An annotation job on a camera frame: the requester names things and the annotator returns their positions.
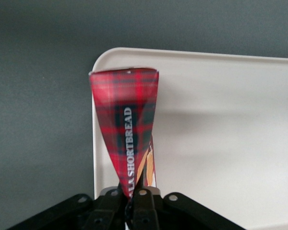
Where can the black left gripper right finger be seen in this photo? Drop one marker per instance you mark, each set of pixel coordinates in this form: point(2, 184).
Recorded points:
point(153, 213)

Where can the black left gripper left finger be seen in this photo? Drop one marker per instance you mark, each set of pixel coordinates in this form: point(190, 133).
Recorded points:
point(98, 213)

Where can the red tartan cookie box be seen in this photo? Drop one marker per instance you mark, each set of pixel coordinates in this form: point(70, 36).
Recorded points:
point(124, 100)

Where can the cream plastic tray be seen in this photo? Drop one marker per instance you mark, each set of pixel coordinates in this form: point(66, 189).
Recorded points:
point(218, 107)

